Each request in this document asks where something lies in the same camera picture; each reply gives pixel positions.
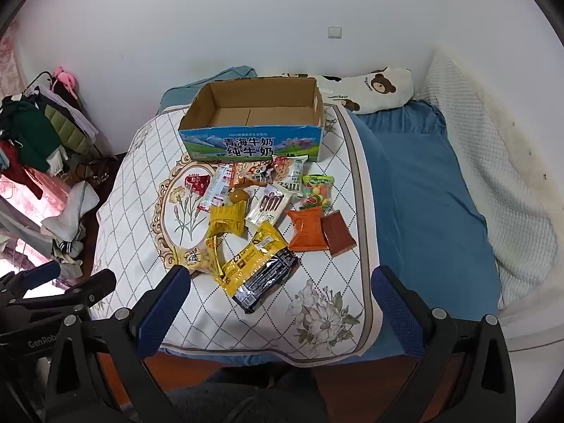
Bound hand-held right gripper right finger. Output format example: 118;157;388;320
371;265;517;423

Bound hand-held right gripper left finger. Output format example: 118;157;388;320
44;264;191;423

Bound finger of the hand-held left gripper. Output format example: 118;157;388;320
9;269;117;318
0;261;61;300

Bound pale yellow nut packet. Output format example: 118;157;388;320
173;235;223;276

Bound reddish brown snack packet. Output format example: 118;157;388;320
321;210;357;258

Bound yellow and black snack packet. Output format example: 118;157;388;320
220;222;287;296

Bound orange snack packet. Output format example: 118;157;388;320
286;207;330;252

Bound red and white snack packet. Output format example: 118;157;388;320
197;163;234;213

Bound white chocolate stick packet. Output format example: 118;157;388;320
245;184;295;226

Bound oat cookie packet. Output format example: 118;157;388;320
271;155;309;198

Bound cardboard box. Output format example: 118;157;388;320
178;77;326;162

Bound white clothes pile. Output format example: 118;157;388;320
42;180;100;269

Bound red garment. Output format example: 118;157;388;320
0;141;45;199

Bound blue bed sheet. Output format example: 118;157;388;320
159;88;503;357

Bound red spotted snack packet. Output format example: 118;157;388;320
185;174;209;195

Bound dark green jacket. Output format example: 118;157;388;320
0;99;62;172

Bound green candy packet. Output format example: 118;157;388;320
300;174;336;211

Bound olive quilted vest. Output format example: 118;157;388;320
44;101;100;155

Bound white textured blanket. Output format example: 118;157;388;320
414;50;558;309

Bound brown cartoon snack packet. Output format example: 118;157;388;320
231;161;276;188

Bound black clothes rack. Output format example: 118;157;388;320
20;70;56;95

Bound bear print pillow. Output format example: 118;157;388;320
282;67;415;115

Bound pink curtain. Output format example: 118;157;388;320
0;22;23;98

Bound light blue cloth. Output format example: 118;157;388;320
211;66;256;84

